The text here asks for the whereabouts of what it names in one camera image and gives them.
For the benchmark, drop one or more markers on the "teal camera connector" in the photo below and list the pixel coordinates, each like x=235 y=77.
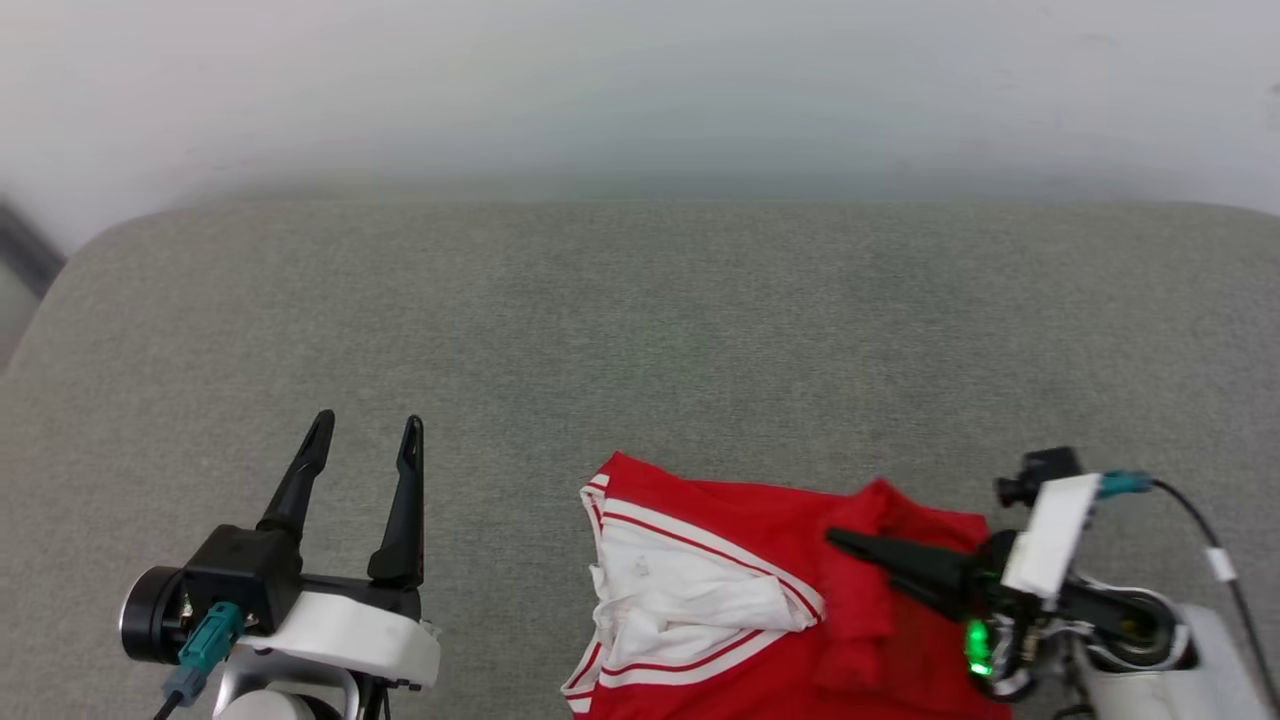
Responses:
x=1125 y=484
x=210 y=635

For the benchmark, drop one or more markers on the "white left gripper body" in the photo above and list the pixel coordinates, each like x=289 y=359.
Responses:
x=360 y=635

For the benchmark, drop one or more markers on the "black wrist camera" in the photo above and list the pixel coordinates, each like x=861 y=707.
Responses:
x=1045 y=465
x=245 y=570

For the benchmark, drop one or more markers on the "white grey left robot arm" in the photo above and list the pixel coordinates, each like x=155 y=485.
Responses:
x=270 y=708

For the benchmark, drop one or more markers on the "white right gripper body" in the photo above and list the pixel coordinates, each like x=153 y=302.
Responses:
x=1050 y=530

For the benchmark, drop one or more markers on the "teal right camera connector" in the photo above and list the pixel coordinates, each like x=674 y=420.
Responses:
x=1125 y=484

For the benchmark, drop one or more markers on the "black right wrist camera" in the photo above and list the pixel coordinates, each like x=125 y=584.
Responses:
x=1045 y=465

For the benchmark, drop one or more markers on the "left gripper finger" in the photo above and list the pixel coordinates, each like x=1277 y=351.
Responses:
x=300 y=480
x=405 y=510

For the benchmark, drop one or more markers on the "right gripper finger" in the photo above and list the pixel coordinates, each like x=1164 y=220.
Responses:
x=920 y=570

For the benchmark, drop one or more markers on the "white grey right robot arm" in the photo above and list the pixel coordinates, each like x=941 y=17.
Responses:
x=1220 y=670

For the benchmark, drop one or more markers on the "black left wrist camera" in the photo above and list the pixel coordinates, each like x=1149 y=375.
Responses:
x=245 y=570

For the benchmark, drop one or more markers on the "teal left camera connector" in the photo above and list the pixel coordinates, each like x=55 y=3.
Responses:
x=210 y=635

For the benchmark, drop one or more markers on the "red and white basketball jersey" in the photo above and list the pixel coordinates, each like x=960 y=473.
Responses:
x=720 y=520

